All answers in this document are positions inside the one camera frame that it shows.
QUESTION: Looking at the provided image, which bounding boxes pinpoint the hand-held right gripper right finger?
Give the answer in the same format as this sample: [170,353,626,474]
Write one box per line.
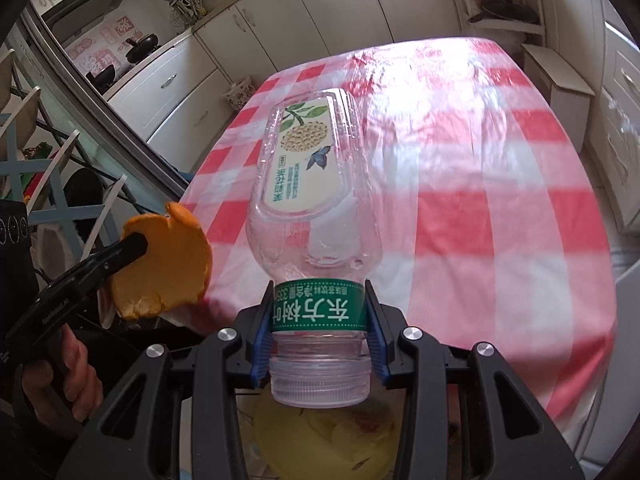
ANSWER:
[365,280,586,480]

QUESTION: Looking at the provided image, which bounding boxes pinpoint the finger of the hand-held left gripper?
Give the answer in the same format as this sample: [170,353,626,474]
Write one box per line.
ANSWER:
[69,233,149,286]

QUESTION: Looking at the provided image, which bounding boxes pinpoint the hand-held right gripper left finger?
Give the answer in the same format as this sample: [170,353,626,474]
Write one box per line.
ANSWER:
[57,282,276,480]

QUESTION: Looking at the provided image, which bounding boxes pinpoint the orange peel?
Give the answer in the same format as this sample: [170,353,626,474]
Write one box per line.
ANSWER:
[109,201,213,322]

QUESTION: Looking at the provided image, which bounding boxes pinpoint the yellow plastic basin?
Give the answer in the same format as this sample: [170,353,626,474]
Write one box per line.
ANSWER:
[240,392,401,480]

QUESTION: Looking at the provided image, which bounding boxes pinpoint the clear plastic bottle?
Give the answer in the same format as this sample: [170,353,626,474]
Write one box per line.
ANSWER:
[245,87,383,407]

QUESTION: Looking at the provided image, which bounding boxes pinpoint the person's left hand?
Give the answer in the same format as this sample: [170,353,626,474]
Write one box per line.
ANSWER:
[20,327,103,423]

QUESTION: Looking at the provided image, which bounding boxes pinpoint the white and blue drying rack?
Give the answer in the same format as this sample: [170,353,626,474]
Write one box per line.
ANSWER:
[0,47,136,281]

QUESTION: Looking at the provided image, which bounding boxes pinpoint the black frying pan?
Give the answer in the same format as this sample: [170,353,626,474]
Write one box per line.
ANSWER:
[86,66,118,93]
[122,34,160,63]

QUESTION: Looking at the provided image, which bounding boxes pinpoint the red checked tablecloth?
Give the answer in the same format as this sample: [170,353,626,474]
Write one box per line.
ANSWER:
[177,35,618,418]

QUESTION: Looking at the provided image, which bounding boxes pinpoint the floral basket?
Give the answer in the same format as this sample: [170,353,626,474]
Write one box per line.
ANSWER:
[227,77,256,111]

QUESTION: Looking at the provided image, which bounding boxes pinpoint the cream kitchen base cabinets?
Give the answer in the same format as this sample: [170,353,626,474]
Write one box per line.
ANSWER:
[30,0,466,151]

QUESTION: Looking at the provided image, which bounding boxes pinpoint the cream drawer cabinet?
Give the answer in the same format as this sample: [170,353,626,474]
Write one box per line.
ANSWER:
[597,20,640,233]

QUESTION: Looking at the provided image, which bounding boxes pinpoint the cardboard box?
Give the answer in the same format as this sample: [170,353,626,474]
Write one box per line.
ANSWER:
[521,42,596,153]

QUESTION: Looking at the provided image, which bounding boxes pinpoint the white shelf rack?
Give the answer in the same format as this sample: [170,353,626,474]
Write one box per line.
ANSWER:
[450,0,548,51]

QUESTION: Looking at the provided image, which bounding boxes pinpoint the black wok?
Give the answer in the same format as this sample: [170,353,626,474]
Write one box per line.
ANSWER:
[467,0,541,25]

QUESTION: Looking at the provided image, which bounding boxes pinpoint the grey sliding door frame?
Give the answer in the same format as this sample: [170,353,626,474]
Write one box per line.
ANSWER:
[10,0,193,201]

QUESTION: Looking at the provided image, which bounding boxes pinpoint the pink wall stickers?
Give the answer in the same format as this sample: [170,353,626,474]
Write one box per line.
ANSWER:
[65,15,138,73]

